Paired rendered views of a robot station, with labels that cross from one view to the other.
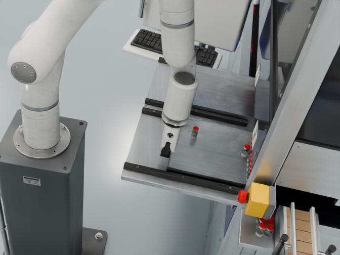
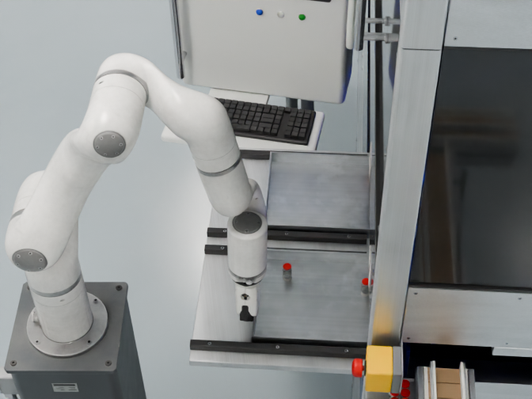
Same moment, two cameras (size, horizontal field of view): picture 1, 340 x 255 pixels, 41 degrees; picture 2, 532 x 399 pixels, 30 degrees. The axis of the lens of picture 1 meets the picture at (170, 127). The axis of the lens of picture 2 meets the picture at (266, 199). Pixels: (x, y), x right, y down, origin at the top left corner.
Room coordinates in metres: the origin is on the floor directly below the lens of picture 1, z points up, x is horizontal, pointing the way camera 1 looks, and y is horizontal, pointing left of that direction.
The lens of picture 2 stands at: (-0.29, -0.14, 2.77)
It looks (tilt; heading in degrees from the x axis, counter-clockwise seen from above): 47 degrees down; 4
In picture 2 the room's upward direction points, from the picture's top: 1 degrees counter-clockwise
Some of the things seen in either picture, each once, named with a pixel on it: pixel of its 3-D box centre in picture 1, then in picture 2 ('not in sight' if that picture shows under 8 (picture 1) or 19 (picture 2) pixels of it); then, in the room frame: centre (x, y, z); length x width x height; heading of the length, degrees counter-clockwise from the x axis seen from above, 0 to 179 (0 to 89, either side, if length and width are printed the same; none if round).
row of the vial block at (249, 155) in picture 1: (251, 159); not in sight; (1.13, -0.30, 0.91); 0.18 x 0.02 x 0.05; 179
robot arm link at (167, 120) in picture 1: (175, 115); (247, 267); (1.06, -0.01, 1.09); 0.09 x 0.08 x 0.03; 178
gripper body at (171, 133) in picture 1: (171, 129); (247, 284); (1.06, -0.01, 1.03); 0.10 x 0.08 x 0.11; 178
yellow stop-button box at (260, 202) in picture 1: (259, 200); (381, 369); (0.87, -0.30, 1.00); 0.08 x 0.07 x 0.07; 88
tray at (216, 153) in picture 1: (220, 153); (328, 298); (1.13, -0.19, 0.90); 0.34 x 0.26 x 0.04; 89
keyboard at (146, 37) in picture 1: (174, 47); (244, 117); (1.84, 0.05, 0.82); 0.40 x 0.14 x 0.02; 80
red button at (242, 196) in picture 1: (244, 197); (360, 367); (0.88, -0.26, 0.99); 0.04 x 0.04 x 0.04; 88
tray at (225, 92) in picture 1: (227, 94); (332, 194); (1.47, -0.20, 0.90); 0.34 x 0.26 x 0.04; 88
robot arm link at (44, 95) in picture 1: (41, 61); (47, 229); (1.09, 0.42, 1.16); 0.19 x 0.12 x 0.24; 0
